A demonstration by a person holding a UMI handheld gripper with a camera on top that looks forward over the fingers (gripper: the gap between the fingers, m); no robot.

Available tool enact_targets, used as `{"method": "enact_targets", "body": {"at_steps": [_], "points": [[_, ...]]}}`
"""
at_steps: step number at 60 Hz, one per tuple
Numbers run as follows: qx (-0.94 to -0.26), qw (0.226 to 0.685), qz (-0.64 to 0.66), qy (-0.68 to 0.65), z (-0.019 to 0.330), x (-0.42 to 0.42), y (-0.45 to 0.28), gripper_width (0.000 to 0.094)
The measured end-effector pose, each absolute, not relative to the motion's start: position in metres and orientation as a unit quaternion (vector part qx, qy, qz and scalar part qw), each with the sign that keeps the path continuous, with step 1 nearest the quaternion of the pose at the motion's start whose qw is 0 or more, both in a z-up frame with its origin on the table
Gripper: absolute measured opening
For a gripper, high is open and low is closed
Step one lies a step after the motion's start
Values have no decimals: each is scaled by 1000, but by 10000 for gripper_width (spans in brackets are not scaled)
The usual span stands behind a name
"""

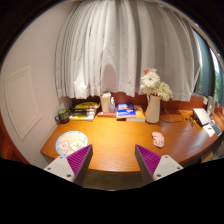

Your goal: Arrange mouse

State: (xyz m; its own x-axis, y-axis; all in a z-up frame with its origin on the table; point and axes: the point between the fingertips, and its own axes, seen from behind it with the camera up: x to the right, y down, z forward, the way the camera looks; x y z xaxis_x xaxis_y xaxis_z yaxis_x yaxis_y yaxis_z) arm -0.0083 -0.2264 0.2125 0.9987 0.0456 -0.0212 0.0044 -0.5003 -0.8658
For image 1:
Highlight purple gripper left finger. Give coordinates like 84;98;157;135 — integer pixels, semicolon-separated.
45;145;93;186

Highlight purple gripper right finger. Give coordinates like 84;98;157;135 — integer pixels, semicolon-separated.
135;144;182;184

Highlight round cartoon mouse pad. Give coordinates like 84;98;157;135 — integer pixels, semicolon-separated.
55;131;88;156

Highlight pink computer mouse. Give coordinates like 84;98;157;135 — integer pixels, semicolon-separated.
152;132;165;148

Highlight dark green mug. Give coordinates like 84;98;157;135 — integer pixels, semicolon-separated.
55;109;69;124

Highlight yellow book under blue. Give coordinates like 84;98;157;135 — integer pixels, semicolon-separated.
127;105;145;122

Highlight white ceramic vase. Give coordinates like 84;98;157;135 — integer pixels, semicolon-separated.
145;95;161;123

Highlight stack of yellow books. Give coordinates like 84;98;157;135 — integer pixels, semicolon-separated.
69;102;100;121

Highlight small clear bottle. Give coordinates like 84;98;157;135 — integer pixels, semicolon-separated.
110;97;115;113

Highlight white and pink flowers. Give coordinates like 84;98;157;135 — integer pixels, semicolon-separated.
140;68;173;101

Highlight white curtain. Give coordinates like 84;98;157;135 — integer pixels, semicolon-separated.
55;0;200;101

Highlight black cable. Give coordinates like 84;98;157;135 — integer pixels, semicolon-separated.
161;101;194;124

